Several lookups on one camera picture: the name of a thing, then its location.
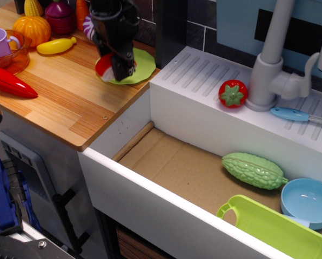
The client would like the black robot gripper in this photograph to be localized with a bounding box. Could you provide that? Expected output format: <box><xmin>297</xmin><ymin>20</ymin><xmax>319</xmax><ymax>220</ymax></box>
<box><xmin>90</xmin><ymin>1</ymin><xmax>141</xmax><ymax>81</ymax></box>

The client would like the light green plastic plate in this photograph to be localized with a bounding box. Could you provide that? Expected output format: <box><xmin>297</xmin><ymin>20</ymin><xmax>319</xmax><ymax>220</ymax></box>
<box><xmin>108</xmin><ymin>47</ymin><xmax>156</xmax><ymax>85</ymax></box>

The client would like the purple striped toy eggplant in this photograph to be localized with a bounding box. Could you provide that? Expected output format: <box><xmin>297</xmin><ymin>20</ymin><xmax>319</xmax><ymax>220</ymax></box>
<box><xmin>83</xmin><ymin>14</ymin><xmax>95</xmax><ymax>40</ymax></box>

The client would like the yellow toy banana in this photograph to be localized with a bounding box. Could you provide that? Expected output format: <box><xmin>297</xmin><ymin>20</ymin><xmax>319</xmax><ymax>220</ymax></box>
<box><xmin>36</xmin><ymin>37</ymin><xmax>77</xmax><ymax>54</ymax></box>

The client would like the orange toy carrot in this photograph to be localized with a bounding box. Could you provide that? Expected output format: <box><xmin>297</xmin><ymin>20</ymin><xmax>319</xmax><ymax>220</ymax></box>
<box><xmin>76</xmin><ymin>0</ymin><xmax>90</xmax><ymax>31</ymax></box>

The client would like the magenta toy onion pot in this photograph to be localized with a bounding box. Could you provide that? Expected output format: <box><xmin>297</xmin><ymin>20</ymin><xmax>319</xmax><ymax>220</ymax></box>
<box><xmin>45</xmin><ymin>1</ymin><xmax>76</xmax><ymax>35</ymax></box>

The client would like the white toy sink unit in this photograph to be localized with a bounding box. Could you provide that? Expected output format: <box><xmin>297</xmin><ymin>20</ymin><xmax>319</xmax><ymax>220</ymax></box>
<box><xmin>78</xmin><ymin>47</ymin><xmax>322</xmax><ymax>258</ymax></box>

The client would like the orange toy pumpkin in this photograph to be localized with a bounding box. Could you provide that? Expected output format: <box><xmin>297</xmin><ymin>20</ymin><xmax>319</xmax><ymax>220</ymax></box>
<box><xmin>12</xmin><ymin>16</ymin><xmax>51</xmax><ymax>47</ymax></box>

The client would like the yellow toy corn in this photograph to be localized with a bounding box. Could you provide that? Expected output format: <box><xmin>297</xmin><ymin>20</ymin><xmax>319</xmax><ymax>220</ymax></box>
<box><xmin>24</xmin><ymin>0</ymin><xmax>44</xmax><ymax>16</ymax></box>

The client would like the orange transparent bowl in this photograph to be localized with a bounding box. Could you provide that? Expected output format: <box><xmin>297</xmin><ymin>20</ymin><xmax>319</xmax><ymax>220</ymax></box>
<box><xmin>0</xmin><ymin>30</ymin><xmax>31</xmax><ymax>74</ymax></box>

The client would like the red toy chili pepper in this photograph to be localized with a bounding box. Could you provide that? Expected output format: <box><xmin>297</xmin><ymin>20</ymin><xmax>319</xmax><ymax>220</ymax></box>
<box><xmin>0</xmin><ymin>68</ymin><xmax>38</xmax><ymax>98</ymax></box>

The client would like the red toy tomato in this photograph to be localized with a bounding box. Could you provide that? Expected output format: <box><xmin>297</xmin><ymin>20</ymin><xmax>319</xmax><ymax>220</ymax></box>
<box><xmin>218</xmin><ymin>79</ymin><xmax>249</xmax><ymax>108</ymax></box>

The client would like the light blue back panel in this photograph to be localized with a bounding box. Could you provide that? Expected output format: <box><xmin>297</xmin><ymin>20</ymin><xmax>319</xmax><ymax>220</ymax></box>
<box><xmin>217</xmin><ymin>1</ymin><xmax>322</xmax><ymax>71</ymax></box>

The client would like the brown cardboard sheet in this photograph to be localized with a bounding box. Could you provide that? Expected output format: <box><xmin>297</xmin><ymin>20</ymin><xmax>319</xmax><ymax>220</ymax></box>
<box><xmin>117</xmin><ymin>127</ymin><xmax>322</xmax><ymax>239</ymax></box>

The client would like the grey toy faucet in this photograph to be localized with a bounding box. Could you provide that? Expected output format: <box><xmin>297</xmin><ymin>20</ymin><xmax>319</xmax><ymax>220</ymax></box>
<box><xmin>245</xmin><ymin>1</ymin><xmax>320</xmax><ymax>112</ymax></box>

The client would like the blue clamp tool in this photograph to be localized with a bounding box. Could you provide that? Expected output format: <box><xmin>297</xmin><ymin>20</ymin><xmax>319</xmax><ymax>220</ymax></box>
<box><xmin>0</xmin><ymin>159</ymin><xmax>42</xmax><ymax>235</ymax></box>

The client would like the green toy bitter gourd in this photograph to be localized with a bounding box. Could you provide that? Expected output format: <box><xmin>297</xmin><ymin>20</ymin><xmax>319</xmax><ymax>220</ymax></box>
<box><xmin>222</xmin><ymin>152</ymin><xmax>289</xmax><ymax>190</ymax></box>

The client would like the light blue bowl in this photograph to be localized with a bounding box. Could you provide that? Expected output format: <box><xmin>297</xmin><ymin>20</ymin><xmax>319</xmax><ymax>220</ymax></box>
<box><xmin>281</xmin><ymin>178</ymin><xmax>322</xmax><ymax>230</ymax></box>

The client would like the lime green tray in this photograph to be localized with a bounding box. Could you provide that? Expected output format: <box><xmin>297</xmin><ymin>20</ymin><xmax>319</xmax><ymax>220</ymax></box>
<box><xmin>217</xmin><ymin>195</ymin><xmax>322</xmax><ymax>258</ymax></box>

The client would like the black oven door handle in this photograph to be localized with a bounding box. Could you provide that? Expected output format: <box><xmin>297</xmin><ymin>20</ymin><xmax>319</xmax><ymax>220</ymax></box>
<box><xmin>52</xmin><ymin>189</ymin><xmax>90</xmax><ymax>254</ymax></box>

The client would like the blue handled utensil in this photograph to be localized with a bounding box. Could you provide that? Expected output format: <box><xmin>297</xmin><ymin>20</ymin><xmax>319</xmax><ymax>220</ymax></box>
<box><xmin>270</xmin><ymin>107</ymin><xmax>322</xmax><ymax>124</ymax></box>

